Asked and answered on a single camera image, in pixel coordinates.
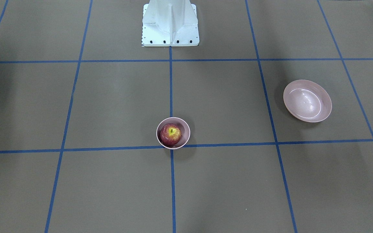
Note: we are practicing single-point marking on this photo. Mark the pink bowl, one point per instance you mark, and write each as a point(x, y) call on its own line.
point(182, 125)

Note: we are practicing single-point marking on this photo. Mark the red apple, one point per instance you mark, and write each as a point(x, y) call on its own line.
point(170, 134)

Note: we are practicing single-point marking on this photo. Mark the pink plate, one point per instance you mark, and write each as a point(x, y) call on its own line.
point(307, 101)

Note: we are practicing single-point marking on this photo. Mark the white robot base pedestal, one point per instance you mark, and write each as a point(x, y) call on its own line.
point(169, 23)

